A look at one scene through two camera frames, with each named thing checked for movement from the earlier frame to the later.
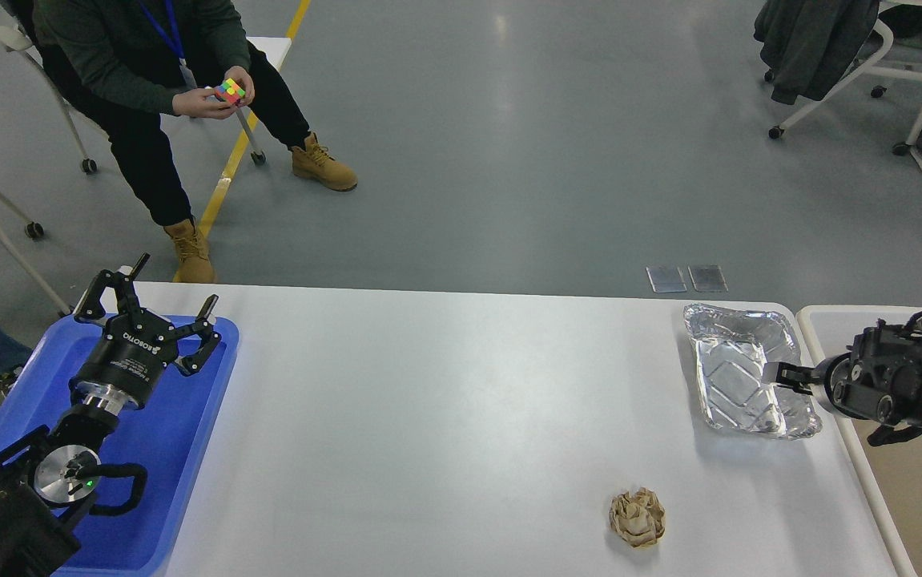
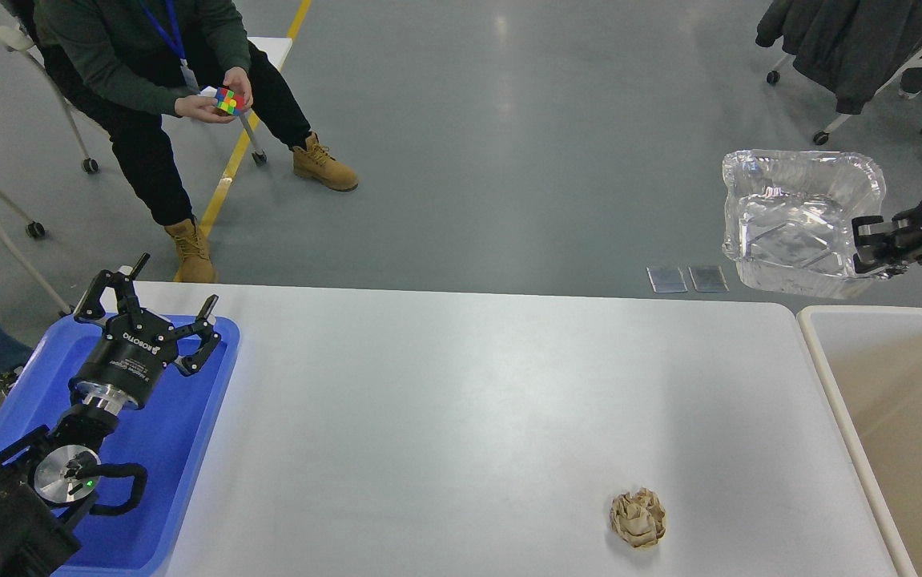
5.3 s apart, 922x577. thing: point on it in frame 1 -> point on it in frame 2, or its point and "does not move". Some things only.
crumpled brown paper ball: x=638 y=518 does not move
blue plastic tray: x=173 y=437 does not move
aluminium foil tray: x=731 y=348 -> x=788 y=219
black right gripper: x=891 y=374 -> x=915 y=240
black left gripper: x=127 y=361 does not move
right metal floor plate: x=708 y=278 does not move
